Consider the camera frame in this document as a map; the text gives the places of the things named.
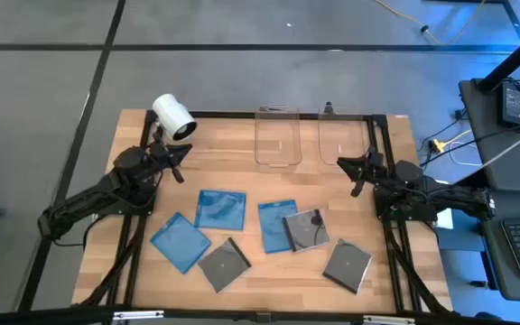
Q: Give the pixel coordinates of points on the dark grey desk top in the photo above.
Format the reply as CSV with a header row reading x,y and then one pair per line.
x,y
497,253
481,113

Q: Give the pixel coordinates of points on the small black clamp stand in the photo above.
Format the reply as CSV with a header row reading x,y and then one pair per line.
x,y
328,108

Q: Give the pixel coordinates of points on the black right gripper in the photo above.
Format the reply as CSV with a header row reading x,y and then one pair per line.
x,y
372,166

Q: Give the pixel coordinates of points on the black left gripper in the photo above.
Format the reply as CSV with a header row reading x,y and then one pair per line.
x,y
163,155

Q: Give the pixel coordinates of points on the white paper sheet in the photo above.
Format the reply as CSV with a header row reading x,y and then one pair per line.
x,y
445,219

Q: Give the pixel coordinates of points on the black aluminium table frame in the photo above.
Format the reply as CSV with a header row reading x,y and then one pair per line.
x,y
224,115

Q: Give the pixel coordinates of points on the white slanted rod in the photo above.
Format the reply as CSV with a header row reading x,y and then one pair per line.
x,y
519,147

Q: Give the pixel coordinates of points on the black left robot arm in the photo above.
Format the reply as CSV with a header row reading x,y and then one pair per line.
x,y
88,198

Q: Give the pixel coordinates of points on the small black plug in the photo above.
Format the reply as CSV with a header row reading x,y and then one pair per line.
x,y
459,114

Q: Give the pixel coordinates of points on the clear plastic bin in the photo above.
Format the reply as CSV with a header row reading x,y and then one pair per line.
x,y
278,153
341,155

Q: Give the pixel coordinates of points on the black clear jewel case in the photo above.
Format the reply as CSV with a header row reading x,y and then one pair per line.
x,y
346,266
223,266
305,230

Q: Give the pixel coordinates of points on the blue disc case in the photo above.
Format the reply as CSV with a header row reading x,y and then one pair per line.
x,y
219,210
179,243
271,225

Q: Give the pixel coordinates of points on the black slanted pole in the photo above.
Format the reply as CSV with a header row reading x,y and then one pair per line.
x,y
513,58

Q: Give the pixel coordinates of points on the silver bracket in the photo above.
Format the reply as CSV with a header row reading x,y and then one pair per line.
x,y
138,315
388,320

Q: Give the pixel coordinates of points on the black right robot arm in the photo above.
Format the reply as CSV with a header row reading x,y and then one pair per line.
x,y
449,198

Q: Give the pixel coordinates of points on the black crossbar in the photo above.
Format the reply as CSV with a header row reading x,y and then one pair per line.
x,y
39,316

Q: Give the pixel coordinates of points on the black power adapter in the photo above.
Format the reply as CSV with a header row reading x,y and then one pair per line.
x,y
513,104

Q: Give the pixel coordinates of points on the yellow plug connector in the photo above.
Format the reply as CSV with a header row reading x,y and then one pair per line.
x,y
438,145

